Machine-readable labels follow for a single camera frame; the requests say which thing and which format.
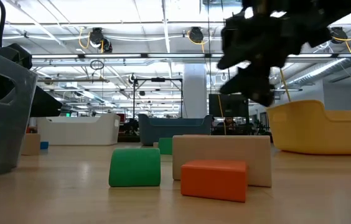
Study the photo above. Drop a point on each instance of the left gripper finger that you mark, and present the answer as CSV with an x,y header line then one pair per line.
x,y
44,104

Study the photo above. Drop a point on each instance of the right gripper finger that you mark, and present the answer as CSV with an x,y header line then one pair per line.
x,y
244,59
256,85

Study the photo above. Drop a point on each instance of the long blue block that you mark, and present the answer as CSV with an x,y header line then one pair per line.
x,y
44,145

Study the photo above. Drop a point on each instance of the natural wood block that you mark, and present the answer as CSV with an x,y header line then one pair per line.
x,y
30,144
155,144
225,147

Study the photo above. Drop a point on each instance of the orange block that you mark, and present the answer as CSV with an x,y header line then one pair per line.
x,y
214,182

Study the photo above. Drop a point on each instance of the long green block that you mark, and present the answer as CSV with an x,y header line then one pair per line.
x,y
165,146

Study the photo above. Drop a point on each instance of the small green block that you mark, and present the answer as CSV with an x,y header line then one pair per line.
x,y
135,168

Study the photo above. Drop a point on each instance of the red equipment box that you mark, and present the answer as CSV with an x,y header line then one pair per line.
x,y
27,129

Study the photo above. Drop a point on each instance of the black display screen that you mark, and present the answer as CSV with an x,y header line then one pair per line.
x,y
230,105

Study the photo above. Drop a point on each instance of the white plastic bin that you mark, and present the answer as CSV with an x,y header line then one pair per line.
x,y
79,130

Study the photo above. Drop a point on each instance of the person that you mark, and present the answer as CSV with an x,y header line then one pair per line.
x,y
230,123

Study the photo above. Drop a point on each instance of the grey plastic bin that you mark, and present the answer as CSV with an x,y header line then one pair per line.
x,y
4,140

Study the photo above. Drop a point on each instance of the white building column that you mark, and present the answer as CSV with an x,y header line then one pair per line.
x,y
194,90

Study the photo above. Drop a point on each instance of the yellow plastic bin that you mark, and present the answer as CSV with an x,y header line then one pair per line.
x,y
318,133

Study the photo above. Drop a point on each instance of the long ceiling light strip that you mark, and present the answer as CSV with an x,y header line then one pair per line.
x,y
116,56

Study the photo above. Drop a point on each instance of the teal plastic bin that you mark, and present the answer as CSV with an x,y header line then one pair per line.
x,y
175,129

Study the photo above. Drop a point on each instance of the black metal stand frame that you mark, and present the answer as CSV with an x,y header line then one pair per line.
x,y
134,99

